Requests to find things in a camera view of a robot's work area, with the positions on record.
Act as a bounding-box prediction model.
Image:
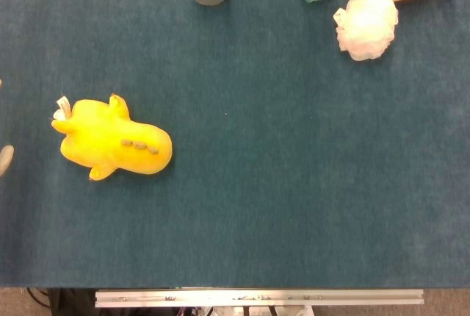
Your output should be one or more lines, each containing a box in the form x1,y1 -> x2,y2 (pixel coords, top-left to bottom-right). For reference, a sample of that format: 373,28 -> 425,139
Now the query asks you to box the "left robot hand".
0,145 -> 15,178

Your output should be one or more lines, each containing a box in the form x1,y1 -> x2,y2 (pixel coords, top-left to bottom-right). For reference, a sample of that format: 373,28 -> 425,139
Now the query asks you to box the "yellow plush toy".
50,93 -> 174,182

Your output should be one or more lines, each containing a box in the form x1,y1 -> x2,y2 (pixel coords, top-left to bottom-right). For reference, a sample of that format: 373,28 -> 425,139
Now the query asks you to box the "blue carpet mat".
0,0 -> 470,290

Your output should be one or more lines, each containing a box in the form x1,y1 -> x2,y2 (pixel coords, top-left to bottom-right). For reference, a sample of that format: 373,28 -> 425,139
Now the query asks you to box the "white mesh bath pouf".
333,0 -> 400,62

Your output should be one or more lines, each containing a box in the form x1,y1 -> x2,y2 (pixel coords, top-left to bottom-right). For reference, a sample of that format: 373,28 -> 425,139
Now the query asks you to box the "black floor cable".
26,287 -> 51,310

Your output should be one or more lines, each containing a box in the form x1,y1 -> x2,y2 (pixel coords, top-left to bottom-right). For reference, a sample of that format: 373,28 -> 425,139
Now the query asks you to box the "aluminium profile rail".
94,288 -> 425,309

